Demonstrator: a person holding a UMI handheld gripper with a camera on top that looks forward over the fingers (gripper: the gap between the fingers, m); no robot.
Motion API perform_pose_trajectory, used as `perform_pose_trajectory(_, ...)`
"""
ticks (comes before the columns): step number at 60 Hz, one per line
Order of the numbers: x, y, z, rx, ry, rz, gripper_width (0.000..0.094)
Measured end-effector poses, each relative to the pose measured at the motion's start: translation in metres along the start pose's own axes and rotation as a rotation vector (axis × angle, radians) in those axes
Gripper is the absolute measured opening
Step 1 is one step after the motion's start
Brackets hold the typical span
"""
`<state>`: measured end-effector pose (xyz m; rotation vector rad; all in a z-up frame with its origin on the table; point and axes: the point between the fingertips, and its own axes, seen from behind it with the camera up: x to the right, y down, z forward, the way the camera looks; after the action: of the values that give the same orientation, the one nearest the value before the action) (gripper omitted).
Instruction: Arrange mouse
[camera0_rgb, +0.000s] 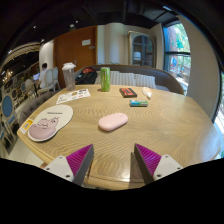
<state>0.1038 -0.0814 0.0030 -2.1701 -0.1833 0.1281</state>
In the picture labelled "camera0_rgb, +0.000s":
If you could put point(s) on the black and red box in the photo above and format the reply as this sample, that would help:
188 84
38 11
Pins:
128 92

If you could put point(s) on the glass door cabinet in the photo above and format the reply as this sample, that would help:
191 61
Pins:
142 50

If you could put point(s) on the white mouse pad pink hippo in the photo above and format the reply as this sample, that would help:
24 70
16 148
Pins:
50 121

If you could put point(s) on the black backpack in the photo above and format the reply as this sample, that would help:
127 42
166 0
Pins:
86 76

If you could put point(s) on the grey curved sofa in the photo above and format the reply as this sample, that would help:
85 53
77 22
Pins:
166 80

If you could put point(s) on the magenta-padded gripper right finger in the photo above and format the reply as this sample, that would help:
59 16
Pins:
150 159

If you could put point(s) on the striped cushion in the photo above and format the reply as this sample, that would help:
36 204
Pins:
97 78
121 78
145 81

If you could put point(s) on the brown wooden door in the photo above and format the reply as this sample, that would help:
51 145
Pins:
71 50

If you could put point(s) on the black framed window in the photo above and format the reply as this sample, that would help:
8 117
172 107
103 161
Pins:
176 56

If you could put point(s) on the white chair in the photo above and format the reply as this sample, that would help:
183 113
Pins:
49 80

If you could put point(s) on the yellow card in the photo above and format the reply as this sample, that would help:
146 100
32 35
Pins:
26 126

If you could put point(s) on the pink computer mouse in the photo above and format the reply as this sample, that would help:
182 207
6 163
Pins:
113 121

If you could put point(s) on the clear shaker bottle white lid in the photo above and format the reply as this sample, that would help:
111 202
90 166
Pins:
69 78

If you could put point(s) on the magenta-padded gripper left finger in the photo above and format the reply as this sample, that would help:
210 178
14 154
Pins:
78 159

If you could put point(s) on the white sticker sheet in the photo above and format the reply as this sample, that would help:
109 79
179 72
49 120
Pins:
73 96

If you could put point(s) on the grey tufted chair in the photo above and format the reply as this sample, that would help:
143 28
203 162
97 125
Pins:
35 105

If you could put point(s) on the green drink can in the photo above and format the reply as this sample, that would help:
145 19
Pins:
105 80

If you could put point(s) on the small blue green pack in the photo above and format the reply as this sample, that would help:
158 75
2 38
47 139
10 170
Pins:
138 103

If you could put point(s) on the window at room edge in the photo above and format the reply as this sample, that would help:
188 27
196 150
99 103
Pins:
220 110

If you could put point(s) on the person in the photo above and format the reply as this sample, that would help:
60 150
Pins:
43 75

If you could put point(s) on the white tube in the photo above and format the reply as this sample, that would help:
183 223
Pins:
147 92

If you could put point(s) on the group of blue chairs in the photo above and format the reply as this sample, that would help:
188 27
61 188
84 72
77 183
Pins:
8 106

